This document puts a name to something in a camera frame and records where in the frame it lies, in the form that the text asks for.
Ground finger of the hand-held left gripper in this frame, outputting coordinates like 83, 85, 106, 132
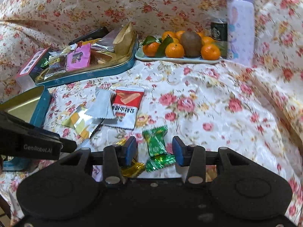
59, 138, 77, 153

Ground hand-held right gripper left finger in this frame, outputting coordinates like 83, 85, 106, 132
58, 136, 139, 185

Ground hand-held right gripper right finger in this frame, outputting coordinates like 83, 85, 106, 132
172, 136, 251, 185

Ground blue tin box gold inside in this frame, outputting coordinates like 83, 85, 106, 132
0, 84, 52, 172

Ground red white snack packet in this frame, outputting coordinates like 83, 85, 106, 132
111, 87, 145, 130

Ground gold wrapped candy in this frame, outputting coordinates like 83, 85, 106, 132
115, 139, 146, 178

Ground yellow white snack packet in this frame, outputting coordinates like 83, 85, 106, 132
62, 104, 105, 139

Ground floral sofa cover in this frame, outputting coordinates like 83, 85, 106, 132
0, 0, 303, 218

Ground clear packet dark contents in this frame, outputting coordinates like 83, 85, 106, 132
44, 67, 67, 81

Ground pink and grey carton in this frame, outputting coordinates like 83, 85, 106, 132
15, 47, 54, 89

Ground blue tin tray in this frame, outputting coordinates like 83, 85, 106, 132
35, 34, 139, 88

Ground clear packet yellow label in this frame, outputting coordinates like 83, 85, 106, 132
48, 53, 68, 72

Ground pink snack packet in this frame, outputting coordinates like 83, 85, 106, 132
66, 43, 91, 71

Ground pale green fruit plate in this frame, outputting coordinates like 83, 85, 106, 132
135, 37, 228, 64

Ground plate of oranges and kiwi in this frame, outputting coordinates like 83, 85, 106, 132
142, 30, 222, 61

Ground dark foil packet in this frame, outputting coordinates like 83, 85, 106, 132
90, 38, 116, 52

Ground brown kiwi fruit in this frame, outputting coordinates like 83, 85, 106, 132
180, 31, 203, 58

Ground gold paper bag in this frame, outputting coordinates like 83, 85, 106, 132
112, 22, 134, 55

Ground black flat packet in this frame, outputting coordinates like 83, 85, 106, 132
69, 27, 109, 45

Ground dark coffee can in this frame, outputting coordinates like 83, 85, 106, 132
211, 18, 228, 42

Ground purple white thermos bottle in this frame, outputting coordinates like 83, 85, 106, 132
224, 0, 255, 64

